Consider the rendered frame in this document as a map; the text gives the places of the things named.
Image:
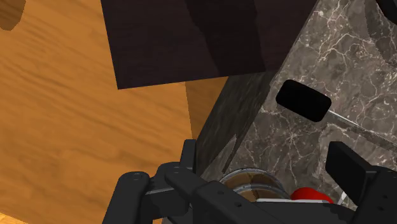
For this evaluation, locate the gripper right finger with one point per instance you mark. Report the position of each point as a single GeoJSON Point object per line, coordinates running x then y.
{"type": "Point", "coordinates": [347, 169]}

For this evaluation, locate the red round object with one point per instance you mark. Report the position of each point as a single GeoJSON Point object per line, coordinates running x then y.
{"type": "Point", "coordinates": [310, 194]}

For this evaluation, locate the black round object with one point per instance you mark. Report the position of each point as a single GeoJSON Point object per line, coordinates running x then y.
{"type": "Point", "coordinates": [389, 5]}

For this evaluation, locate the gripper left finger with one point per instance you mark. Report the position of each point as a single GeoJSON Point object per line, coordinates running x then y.
{"type": "Point", "coordinates": [131, 198]}

